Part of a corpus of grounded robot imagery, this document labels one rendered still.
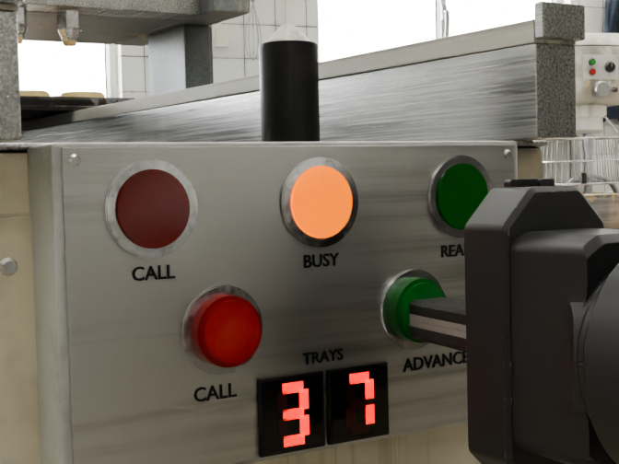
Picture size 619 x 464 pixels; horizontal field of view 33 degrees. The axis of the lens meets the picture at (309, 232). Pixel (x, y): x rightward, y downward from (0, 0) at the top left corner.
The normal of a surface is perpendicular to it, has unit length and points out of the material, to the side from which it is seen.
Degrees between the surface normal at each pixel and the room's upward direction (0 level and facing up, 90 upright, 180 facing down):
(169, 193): 90
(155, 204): 90
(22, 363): 90
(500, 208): 45
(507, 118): 90
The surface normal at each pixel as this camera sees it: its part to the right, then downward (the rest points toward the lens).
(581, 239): -0.39, -0.88
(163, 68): -0.85, 0.05
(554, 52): 0.52, 0.04
